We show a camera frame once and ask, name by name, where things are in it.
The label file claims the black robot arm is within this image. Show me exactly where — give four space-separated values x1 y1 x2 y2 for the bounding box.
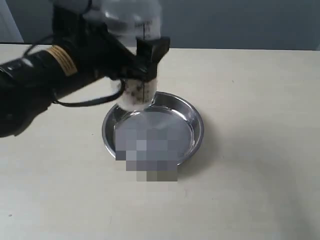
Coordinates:
0 0 171 138

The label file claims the round stainless steel plate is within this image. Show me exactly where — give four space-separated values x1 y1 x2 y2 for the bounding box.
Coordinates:
101 91 205 172

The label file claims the clear plastic shaker bottle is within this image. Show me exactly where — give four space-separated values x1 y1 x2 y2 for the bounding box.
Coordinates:
82 0 164 112

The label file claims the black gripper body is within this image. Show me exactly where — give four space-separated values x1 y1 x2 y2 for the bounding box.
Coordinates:
51 4 142 82

